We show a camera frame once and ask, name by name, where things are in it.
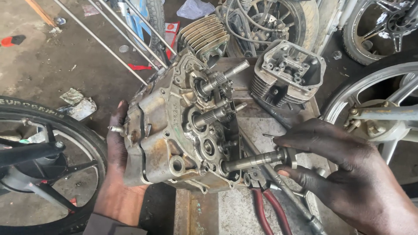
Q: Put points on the person's right hand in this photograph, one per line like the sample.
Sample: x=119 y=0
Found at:
x=356 y=182

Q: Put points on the person's left hand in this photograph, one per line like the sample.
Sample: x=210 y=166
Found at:
x=114 y=156

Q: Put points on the greasy metal engine crankcase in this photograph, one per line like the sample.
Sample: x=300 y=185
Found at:
x=166 y=130

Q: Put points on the steel splined shaft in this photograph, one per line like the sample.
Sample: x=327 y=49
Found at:
x=251 y=160

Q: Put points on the black alloy wheel with tyre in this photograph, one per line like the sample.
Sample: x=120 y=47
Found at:
x=81 y=140

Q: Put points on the silver alloy motorcycle wheel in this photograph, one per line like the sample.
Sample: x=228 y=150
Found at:
x=375 y=130

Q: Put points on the crumpled paper scraps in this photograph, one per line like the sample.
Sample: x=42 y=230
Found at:
x=78 y=104

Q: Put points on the long steel socket wrench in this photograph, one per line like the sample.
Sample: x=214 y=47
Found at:
x=294 y=199

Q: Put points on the person's grey garment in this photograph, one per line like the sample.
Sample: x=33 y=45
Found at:
x=111 y=227

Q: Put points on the black fork leg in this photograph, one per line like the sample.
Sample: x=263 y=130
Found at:
x=29 y=152

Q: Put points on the small steel pin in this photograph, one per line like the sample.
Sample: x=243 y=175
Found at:
x=268 y=135

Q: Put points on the round clear bottle cap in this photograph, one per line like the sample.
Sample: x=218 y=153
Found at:
x=123 y=49

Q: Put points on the thin steel rod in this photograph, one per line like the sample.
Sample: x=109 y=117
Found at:
x=143 y=24
x=98 y=40
x=124 y=34

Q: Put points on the aluminium cylinder head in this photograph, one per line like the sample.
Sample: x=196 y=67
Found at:
x=287 y=76

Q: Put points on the red and white packet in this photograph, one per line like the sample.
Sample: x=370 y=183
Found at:
x=171 y=36

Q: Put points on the blue motorcycle with tyre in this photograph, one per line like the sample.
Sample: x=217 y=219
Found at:
x=143 y=19

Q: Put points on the finned engine cylinder block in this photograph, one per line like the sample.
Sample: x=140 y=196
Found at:
x=204 y=37

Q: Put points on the red and black cloth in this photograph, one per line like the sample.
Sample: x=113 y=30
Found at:
x=11 y=40

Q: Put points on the black spoked wheel with tyre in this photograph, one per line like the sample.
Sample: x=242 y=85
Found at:
x=385 y=26

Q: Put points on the wooden stick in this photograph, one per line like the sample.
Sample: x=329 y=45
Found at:
x=40 y=12

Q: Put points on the crumpled clear plastic bag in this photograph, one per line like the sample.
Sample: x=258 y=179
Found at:
x=195 y=8

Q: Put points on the wheel with brake disc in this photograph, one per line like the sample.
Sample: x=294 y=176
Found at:
x=280 y=22

